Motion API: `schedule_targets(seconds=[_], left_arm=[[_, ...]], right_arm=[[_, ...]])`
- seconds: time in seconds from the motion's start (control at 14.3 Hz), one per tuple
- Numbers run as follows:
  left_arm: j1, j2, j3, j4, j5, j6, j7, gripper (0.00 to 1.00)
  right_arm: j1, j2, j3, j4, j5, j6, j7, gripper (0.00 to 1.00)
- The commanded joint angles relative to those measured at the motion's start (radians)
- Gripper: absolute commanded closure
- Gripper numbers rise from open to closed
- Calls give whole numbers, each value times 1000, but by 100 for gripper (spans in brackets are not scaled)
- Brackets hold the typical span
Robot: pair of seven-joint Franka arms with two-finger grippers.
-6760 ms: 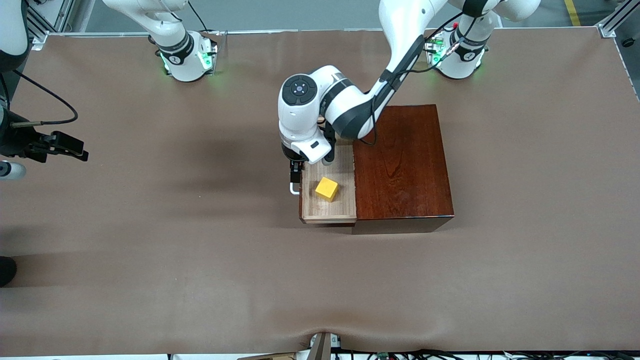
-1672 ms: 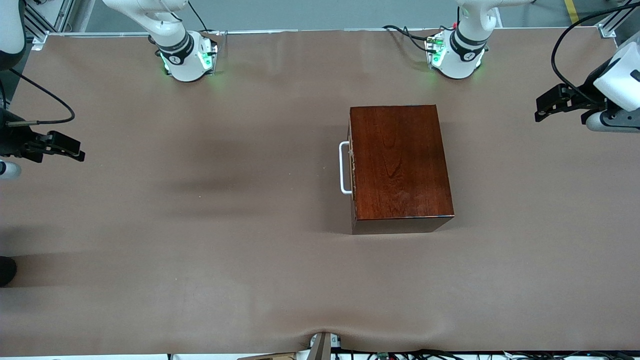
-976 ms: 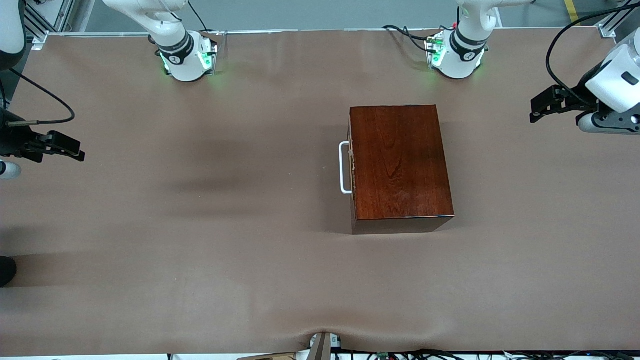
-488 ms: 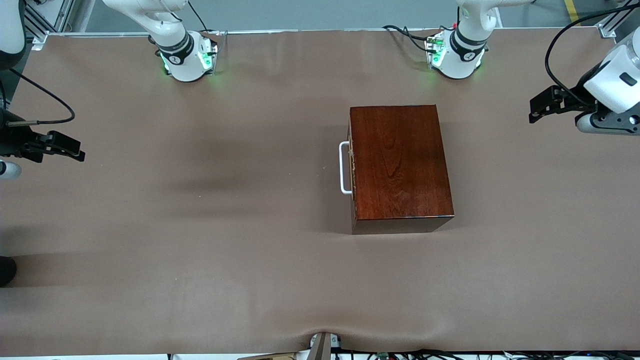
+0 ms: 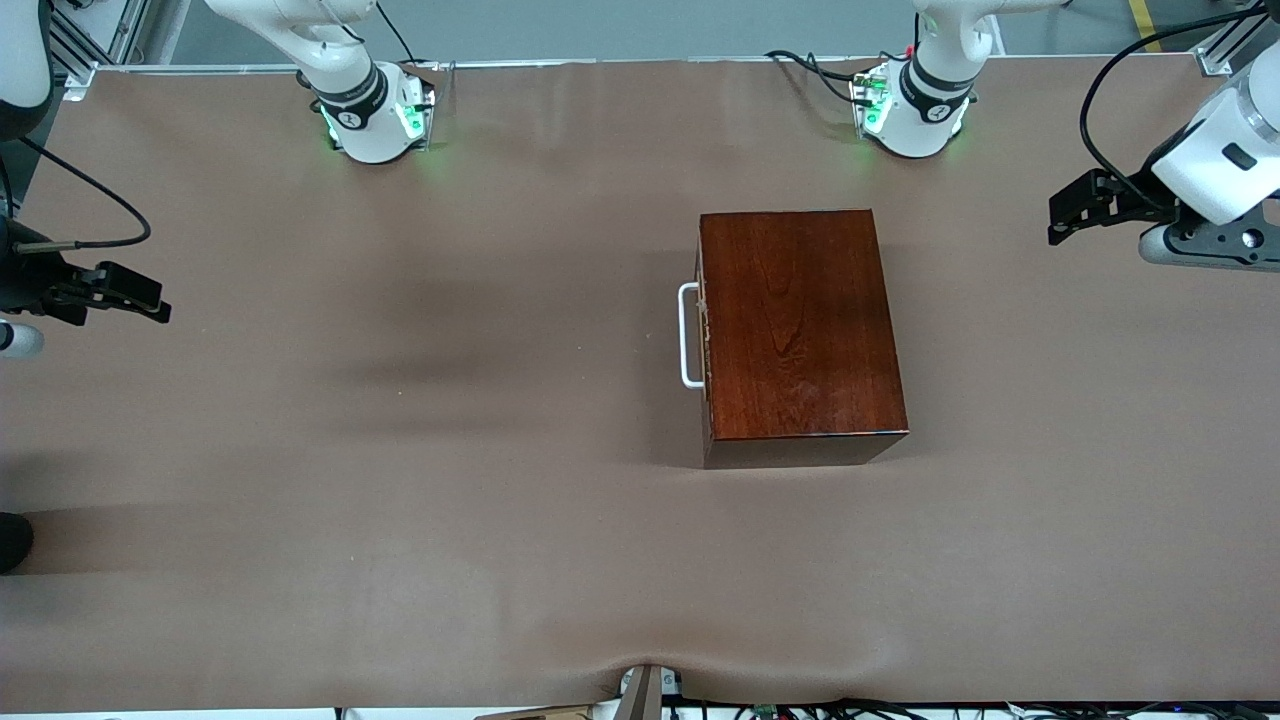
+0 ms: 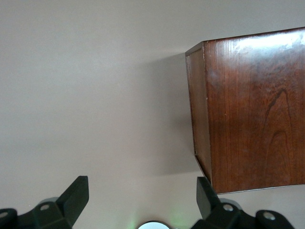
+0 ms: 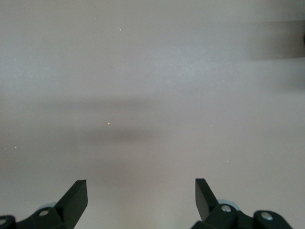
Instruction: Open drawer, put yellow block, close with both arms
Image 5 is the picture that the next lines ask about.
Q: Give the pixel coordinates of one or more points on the brown table mat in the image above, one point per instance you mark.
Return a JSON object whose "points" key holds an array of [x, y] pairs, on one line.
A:
{"points": [[450, 500]]}

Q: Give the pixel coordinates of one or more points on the black round object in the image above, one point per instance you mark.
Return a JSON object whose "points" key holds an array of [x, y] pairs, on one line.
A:
{"points": [[12, 542]]}

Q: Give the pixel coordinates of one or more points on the dark wooden drawer cabinet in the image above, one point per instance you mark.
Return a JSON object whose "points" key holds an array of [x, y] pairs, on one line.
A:
{"points": [[800, 320]]}

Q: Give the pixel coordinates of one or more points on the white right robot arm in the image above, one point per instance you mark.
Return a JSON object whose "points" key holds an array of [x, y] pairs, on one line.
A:
{"points": [[365, 120]]}

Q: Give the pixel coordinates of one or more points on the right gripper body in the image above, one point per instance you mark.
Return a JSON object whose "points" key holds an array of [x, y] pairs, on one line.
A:
{"points": [[22, 281]]}

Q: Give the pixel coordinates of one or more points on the aluminium frame profile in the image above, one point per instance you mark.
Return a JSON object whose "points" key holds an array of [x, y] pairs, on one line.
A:
{"points": [[85, 60], [1215, 58]]}

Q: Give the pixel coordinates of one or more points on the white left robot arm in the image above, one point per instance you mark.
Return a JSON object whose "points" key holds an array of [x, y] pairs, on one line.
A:
{"points": [[925, 115]]}

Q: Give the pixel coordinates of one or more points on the grey table clamp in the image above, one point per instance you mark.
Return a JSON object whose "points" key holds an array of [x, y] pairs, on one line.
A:
{"points": [[645, 695]]}

